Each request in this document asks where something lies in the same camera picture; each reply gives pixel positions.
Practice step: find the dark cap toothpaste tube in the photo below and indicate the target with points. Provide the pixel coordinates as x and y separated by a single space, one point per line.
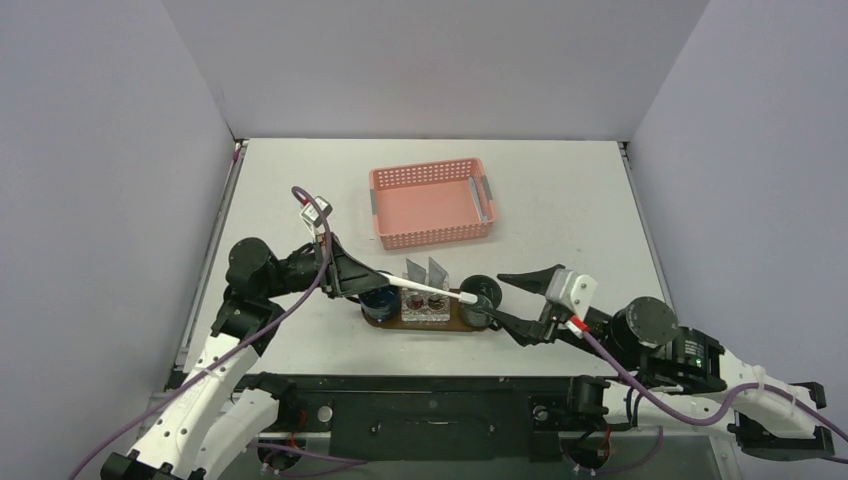
438 278

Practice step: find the pink perforated plastic basket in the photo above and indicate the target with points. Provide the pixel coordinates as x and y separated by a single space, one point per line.
430 203

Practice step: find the white toothbrush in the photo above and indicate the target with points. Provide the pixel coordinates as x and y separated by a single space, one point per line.
461 296

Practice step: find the dark blue mug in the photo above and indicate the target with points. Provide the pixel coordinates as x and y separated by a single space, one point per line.
381 304

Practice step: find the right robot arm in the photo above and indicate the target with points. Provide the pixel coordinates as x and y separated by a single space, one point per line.
670 373

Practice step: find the dark green mug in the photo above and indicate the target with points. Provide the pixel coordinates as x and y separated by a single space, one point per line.
489 294

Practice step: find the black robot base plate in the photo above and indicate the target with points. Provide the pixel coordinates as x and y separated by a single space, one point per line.
420 418

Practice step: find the brown oval wooden tray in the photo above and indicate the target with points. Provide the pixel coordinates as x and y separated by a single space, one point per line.
455 324

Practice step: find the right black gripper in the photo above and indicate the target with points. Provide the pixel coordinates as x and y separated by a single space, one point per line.
549 317

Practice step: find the light blue toothbrush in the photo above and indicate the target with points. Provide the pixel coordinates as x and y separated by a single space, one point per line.
478 199

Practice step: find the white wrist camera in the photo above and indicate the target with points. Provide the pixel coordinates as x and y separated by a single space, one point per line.
311 212
574 291

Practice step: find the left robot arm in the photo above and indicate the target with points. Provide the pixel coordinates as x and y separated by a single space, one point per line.
192 437

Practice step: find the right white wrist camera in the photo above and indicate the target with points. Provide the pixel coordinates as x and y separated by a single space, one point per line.
574 291

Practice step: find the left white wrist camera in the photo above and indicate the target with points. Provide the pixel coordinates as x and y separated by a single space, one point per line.
311 212

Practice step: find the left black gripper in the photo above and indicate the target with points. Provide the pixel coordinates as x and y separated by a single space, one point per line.
344 275

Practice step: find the red cap toothpaste tube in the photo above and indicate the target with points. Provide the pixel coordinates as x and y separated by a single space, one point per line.
416 275

